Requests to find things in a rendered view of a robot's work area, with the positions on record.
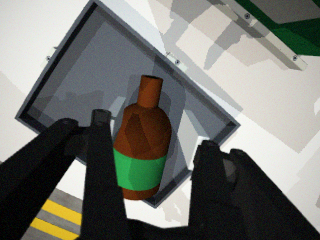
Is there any green crate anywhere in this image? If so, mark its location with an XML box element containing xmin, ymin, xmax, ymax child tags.
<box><xmin>235</xmin><ymin>0</ymin><xmax>320</xmax><ymax>56</ymax></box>

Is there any grey rectangular tray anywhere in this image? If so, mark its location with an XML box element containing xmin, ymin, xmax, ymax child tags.
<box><xmin>14</xmin><ymin>0</ymin><xmax>241</xmax><ymax>209</ymax></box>

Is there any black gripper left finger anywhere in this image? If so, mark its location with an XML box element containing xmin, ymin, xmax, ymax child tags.
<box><xmin>0</xmin><ymin>96</ymin><xmax>131</xmax><ymax>240</ymax></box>

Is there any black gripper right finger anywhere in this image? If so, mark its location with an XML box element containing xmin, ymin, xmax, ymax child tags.
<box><xmin>177</xmin><ymin>109</ymin><xmax>320</xmax><ymax>240</ymax></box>

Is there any brown bottle with green base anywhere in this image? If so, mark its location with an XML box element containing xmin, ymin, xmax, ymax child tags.
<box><xmin>113</xmin><ymin>75</ymin><xmax>172</xmax><ymax>201</ymax></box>

